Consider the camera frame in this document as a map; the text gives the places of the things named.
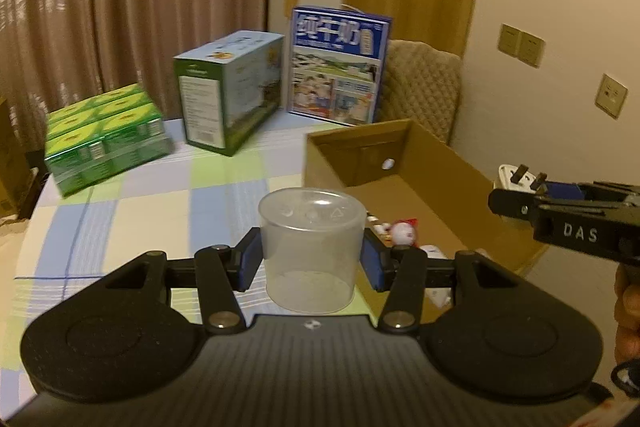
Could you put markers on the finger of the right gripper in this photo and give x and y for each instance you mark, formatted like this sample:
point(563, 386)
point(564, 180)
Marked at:
point(516, 205)
point(565, 191)

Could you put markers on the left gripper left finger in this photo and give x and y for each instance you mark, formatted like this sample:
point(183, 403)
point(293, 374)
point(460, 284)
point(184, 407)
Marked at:
point(221, 271)

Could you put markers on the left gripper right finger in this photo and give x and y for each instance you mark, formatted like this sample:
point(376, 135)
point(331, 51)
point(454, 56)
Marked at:
point(393, 283)

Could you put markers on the white power adapter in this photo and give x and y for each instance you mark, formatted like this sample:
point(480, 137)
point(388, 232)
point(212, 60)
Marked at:
point(519, 178)

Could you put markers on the white remote control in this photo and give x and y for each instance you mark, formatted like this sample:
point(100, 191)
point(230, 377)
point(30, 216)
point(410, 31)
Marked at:
point(441, 277)

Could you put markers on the red pig figurine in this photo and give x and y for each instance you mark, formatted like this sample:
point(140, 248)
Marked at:
point(398, 233)

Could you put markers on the translucent plastic cup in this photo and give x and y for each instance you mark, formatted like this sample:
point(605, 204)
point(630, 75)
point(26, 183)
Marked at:
point(311, 243)

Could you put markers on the person's right hand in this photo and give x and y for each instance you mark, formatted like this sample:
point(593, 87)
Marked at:
point(627, 316)

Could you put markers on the open brown cardboard box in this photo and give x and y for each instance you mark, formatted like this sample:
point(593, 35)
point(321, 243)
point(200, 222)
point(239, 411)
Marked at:
point(399, 170)

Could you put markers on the checkered tablecloth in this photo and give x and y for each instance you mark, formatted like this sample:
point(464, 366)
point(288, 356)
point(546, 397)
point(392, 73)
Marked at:
point(179, 204)

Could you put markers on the quilted beige chair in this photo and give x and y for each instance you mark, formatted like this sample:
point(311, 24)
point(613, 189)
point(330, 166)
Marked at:
point(423, 84)

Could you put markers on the green drink carton pack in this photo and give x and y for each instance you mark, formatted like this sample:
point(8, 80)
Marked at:
point(94, 139)

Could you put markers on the green white milk carton box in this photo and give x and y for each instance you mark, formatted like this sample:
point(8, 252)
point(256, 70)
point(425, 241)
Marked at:
point(228, 88)

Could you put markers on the blue milk carton box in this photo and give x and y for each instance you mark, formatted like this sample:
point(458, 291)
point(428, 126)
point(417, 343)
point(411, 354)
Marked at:
point(336, 63)

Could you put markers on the beige single wall socket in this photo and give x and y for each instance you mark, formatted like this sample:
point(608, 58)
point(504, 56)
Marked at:
point(611, 96)

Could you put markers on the beige double wall socket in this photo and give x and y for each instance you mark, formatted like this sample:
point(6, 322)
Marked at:
point(526, 47)

